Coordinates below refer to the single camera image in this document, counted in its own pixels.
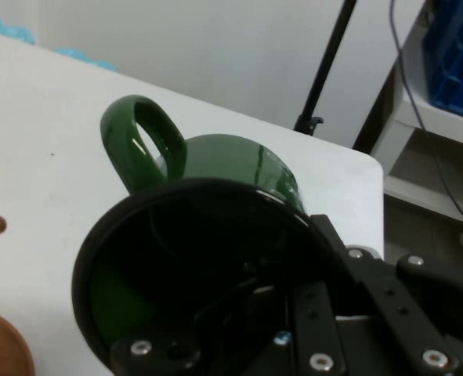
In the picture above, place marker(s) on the black tripod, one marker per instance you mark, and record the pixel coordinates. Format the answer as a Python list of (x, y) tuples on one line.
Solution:
[(325, 66)]

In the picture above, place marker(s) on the blue plastic crate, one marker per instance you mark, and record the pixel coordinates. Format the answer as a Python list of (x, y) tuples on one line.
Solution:
[(454, 58)]

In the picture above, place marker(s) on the white shelf unit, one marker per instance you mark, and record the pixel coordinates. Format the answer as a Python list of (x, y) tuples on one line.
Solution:
[(407, 117)]

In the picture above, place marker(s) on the green enamel mug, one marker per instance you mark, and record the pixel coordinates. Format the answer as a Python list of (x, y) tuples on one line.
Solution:
[(223, 160)]

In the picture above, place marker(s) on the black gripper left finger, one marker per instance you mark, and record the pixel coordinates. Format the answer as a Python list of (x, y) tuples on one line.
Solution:
[(317, 337)]

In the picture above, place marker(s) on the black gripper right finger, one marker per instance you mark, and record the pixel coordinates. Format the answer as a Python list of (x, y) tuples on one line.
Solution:
[(411, 313)]

